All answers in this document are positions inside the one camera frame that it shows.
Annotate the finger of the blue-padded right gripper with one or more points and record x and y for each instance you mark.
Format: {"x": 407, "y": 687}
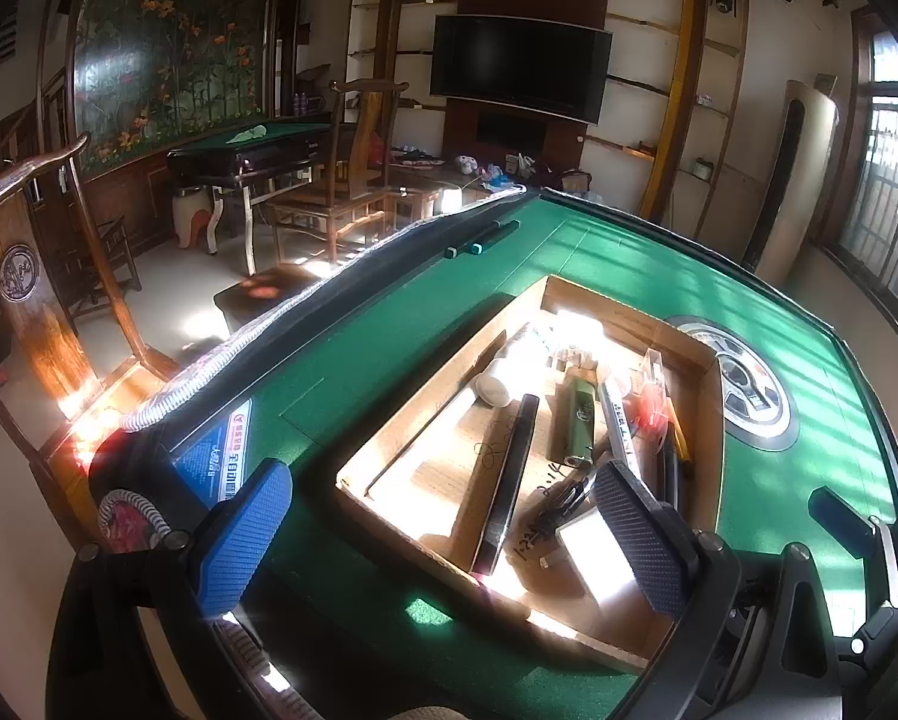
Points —
{"x": 855, "y": 533}

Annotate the long black bar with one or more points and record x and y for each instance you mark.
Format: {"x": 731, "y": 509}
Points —
{"x": 506, "y": 493}

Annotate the black and clear pen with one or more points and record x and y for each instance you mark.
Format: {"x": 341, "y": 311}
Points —
{"x": 619, "y": 436}

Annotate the black wall television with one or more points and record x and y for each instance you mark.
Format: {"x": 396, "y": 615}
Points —
{"x": 551, "y": 67}

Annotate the white rectangular box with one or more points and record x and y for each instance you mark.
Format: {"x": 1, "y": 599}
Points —
{"x": 596, "y": 557}

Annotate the black rod with blue cap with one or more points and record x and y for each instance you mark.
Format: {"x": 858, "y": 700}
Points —
{"x": 491, "y": 236}

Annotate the black framed window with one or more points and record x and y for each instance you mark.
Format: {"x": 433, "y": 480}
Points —
{"x": 861, "y": 223}

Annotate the wooden armchair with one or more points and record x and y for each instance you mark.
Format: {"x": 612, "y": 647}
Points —
{"x": 91, "y": 405}

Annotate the floral painted wall panel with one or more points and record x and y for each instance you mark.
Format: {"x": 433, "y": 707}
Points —
{"x": 149, "y": 73}

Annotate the yellow utility knife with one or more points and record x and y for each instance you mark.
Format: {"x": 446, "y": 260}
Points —
{"x": 681, "y": 444}

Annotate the round mahjong table centre console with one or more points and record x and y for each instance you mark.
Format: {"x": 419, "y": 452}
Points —
{"x": 757, "y": 407}

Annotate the clear red plastic case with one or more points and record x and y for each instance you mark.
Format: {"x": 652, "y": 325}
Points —
{"x": 649, "y": 388}

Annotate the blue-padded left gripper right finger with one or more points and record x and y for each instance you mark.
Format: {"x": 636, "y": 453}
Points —
{"x": 664, "y": 553}

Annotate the green lighter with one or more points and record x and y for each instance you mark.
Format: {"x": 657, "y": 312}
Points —
{"x": 576, "y": 422}

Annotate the wooden chair by table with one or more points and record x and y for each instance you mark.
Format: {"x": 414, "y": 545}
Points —
{"x": 353, "y": 188}

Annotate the white standing air conditioner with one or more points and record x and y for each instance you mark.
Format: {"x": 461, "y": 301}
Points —
{"x": 802, "y": 156}

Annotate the black rod with grey cap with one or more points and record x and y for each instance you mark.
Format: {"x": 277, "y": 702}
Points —
{"x": 455, "y": 250}

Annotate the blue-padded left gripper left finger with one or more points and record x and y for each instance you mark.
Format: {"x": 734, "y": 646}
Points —
{"x": 232, "y": 540}

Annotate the shallow cardboard box tray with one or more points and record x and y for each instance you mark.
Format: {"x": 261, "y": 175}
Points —
{"x": 422, "y": 484}

